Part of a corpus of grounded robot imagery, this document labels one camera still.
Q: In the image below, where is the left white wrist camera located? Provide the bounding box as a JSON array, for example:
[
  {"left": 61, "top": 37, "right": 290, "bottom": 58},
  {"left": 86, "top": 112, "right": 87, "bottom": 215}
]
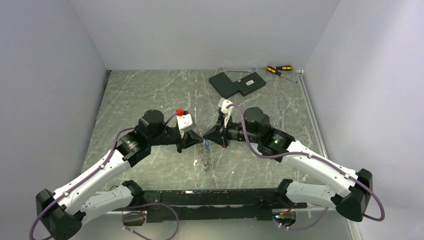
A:
[{"left": 175, "top": 108, "right": 196, "bottom": 138}]

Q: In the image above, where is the small black box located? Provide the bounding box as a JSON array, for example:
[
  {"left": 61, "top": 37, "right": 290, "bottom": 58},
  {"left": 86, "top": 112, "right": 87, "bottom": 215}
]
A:
[{"left": 234, "top": 72, "right": 266, "bottom": 97}]

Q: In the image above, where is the large black box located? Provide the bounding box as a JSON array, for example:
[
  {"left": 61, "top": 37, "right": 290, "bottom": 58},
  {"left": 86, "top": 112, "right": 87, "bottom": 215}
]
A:
[{"left": 208, "top": 72, "right": 240, "bottom": 99}]

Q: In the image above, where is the silver wrench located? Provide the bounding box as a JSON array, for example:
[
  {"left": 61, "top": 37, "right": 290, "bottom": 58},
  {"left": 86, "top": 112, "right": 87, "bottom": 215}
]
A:
[{"left": 279, "top": 107, "right": 287, "bottom": 132}]

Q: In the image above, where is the orange black screwdriver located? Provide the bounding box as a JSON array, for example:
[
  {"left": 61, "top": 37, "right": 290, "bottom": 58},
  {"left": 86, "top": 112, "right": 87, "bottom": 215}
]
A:
[
  {"left": 266, "top": 70, "right": 297, "bottom": 83},
  {"left": 261, "top": 65, "right": 293, "bottom": 72}
]

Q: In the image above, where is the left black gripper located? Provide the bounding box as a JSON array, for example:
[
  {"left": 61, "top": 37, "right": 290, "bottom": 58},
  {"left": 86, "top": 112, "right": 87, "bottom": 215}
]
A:
[{"left": 149, "top": 127, "right": 203, "bottom": 153}]

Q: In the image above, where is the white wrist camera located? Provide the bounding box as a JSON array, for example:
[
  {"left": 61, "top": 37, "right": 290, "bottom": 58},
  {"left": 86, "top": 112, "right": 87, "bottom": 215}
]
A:
[
  {"left": 218, "top": 97, "right": 234, "bottom": 128},
  {"left": 175, "top": 108, "right": 196, "bottom": 138}
]

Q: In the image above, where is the orange black screwdriver back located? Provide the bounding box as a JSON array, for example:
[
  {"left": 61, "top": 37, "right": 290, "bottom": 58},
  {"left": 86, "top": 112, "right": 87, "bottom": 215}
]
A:
[{"left": 261, "top": 65, "right": 293, "bottom": 72}]

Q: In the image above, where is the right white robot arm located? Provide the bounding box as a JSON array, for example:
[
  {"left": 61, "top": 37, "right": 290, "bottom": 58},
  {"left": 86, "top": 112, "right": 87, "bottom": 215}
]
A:
[{"left": 204, "top": 107, "right": 373, "bottom": 222}]

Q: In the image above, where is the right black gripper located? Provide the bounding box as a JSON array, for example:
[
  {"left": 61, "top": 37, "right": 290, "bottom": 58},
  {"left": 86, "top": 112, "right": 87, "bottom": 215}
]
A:
[{"left": 203, "top": 113, "right": 261, "bottom": 148}]

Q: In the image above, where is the metal keyring with keys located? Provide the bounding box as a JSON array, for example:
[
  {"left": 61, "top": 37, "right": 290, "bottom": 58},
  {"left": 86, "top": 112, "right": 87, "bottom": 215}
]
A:
[{"left": 197, "top": 138, "right": 212, "bottom": 174}]

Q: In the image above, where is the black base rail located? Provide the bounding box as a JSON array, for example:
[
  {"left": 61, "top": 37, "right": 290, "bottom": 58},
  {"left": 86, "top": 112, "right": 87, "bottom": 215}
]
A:
[{"left": 127, "top": 188, "right": 307, "bottom": 223}]

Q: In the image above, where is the blue tagged key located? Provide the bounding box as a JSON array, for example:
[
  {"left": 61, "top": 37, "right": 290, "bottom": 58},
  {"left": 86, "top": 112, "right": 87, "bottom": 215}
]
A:
[{"left": 203, "top": 139, "right": 210, "bottom": 149}]

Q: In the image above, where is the orange black screwdriver front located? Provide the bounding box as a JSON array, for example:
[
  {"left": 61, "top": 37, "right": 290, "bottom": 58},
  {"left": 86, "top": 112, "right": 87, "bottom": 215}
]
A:
[{"left": 266, "top": 70, "right": 297, "bottom": 83}]

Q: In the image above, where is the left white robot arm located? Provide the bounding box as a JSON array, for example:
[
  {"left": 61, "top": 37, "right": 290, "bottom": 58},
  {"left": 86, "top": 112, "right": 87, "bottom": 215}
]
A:
[{"left": 29, "top": 109, "right": 203, "bottom": 240}]

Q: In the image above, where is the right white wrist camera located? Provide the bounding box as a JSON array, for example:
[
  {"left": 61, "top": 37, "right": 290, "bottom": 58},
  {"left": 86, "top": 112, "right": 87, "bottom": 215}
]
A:
[{"left": 218, "top": 97, "right": 234, "bottom": 128}]

